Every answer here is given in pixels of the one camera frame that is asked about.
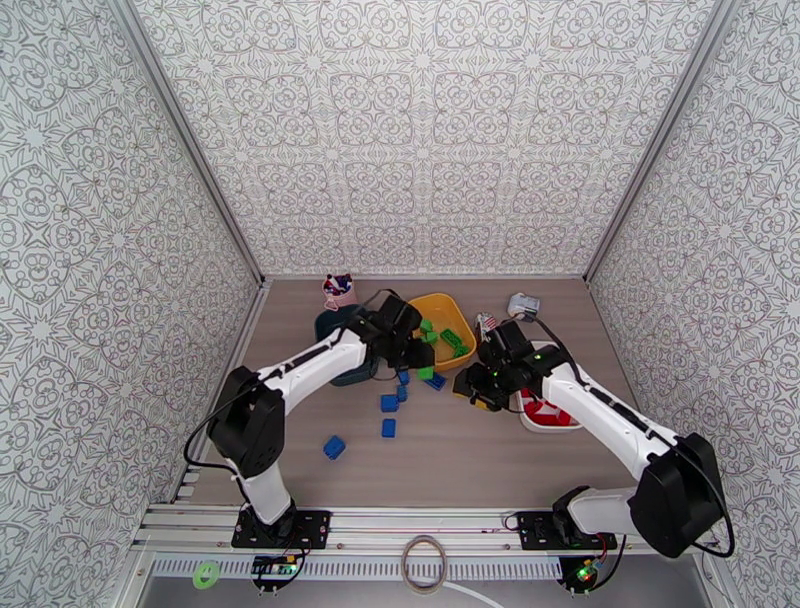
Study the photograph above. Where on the white plastic container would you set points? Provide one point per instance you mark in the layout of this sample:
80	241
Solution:
550	429

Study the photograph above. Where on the small grey white device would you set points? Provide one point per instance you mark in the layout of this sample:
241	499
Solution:
524	306

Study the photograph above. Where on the striped snack packet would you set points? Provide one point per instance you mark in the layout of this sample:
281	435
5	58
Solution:
486	322

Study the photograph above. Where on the yellow plastic container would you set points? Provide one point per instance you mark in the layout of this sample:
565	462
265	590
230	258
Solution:
459	312

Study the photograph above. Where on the long red lego brick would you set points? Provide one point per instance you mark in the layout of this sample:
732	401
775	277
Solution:
564	417
533	410

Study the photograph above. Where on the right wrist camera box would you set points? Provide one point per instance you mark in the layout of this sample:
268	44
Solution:
509	340

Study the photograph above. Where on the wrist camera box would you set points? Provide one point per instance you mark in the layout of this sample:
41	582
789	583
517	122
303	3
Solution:
509	340
399	315

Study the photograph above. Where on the dark marker pen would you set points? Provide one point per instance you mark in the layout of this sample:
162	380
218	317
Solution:
345	279

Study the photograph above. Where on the long dark blue lego brick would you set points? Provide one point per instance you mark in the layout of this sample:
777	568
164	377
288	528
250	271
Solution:
437	381

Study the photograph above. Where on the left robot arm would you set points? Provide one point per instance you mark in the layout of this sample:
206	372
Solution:
312	369

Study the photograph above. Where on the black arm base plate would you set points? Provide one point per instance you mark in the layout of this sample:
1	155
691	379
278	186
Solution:
309	528
534	531

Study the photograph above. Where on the green tape roll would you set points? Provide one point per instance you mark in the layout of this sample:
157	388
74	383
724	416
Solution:
195	575

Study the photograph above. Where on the aluminium frame rail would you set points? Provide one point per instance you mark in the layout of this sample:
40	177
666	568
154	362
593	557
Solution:
425	519

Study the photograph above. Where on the dark teal plastic container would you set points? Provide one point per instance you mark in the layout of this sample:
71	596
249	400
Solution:
325	328

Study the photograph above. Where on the small circuit board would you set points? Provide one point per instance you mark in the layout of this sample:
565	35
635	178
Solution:
274	567
585	572

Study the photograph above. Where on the long green lego brick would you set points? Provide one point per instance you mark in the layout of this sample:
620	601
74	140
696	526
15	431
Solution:
450	339
461	352

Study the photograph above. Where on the aluminium corner post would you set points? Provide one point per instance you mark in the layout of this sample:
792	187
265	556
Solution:
658	137
187	136

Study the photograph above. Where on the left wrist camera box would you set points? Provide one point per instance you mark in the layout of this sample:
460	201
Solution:
399	315

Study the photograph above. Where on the pink cup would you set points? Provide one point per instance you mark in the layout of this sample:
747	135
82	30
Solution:
347	299

